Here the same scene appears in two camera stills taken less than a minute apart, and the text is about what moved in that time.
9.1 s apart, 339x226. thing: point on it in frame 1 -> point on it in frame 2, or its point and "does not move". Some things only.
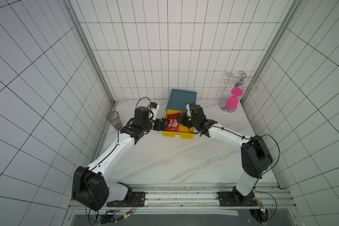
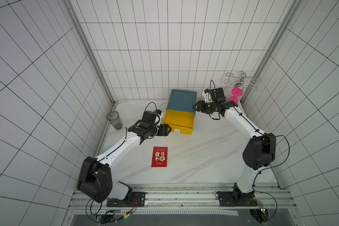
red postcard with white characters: x=173 y=125 -> x=159 y=157
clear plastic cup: x=113 y=117 does not move
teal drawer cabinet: x=178 y=100 does not move
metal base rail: x=199 y=199 does not move
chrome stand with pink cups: x=230 y=105 does not move
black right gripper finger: x=182 y=118 -> x=197 y=106
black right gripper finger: x=188 y=125 -> x=200 y=109
